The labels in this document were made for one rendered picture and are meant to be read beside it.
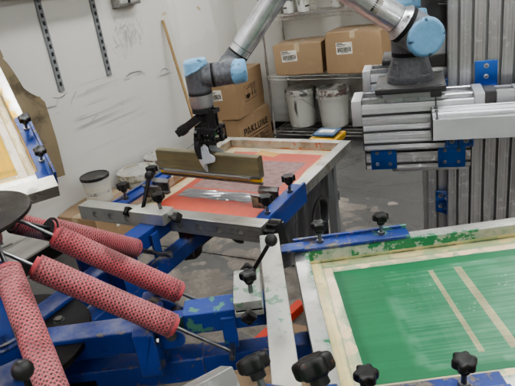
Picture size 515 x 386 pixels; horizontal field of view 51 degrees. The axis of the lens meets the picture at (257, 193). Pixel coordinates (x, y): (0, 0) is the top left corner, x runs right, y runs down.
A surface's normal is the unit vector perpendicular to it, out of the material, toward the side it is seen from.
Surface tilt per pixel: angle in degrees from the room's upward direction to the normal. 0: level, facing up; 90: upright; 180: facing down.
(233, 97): 90
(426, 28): 95
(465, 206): 90
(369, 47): 89
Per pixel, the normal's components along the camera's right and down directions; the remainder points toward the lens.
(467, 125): -0.25, 0.40
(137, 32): 0.88, 0.07
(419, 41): 0.14, 0.44
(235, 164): -0.47, 0.41
